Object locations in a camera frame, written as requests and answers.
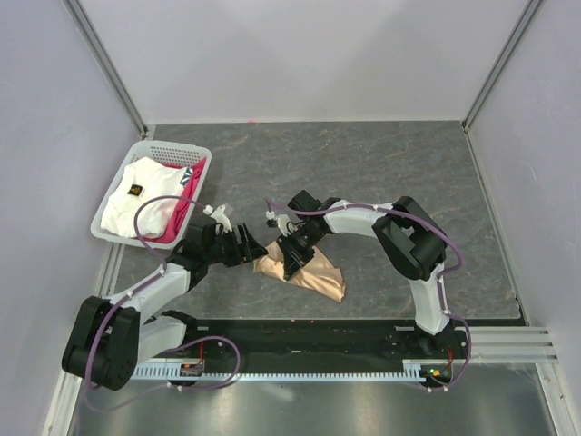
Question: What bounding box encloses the peach satin napkin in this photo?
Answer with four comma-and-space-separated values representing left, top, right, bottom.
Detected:
253, 242, 346, 303

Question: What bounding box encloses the light blue cable duct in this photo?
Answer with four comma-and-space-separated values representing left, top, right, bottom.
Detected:
131, 359, 426, 383

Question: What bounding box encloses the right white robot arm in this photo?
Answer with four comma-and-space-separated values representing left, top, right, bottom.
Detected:
266, 190, 449, 358

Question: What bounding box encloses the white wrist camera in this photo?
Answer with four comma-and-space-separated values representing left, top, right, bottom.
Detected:
265, 210, 296, 236
203, 203, 232, 234

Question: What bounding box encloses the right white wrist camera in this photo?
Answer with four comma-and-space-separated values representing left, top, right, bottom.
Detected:
265, 210, 296, 236

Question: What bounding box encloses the left aluminium frame post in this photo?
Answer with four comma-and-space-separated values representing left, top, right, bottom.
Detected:
63, 0, 149, 139

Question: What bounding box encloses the white plastic basket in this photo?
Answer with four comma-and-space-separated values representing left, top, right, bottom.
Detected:
91, 140, 212, 250

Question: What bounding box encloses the white cloth with logo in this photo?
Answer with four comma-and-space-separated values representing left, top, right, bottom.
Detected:
100, 157, 189, 238

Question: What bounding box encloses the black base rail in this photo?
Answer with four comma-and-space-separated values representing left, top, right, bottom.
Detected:
186, 319, 468, 373

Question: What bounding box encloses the right aluminium frame post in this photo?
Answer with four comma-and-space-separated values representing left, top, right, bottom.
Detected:
461, 0, 545, 134

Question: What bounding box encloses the pink cloth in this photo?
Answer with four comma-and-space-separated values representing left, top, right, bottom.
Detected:
143, 159, 206, 244

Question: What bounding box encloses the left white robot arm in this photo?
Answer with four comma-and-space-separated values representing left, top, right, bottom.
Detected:
61, 218, 268, 391

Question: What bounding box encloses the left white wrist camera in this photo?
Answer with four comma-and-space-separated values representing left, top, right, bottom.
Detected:
203, 203, 232, 234

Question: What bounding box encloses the aluminium frame post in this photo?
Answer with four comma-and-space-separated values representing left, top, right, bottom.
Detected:
63, 0, 149, 139
461, 0, 545, 134

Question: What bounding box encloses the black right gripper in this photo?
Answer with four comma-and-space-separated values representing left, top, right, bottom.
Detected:
276, 225, 324, 281

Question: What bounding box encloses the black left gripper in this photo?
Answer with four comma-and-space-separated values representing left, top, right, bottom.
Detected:
203, 223, 267, 267

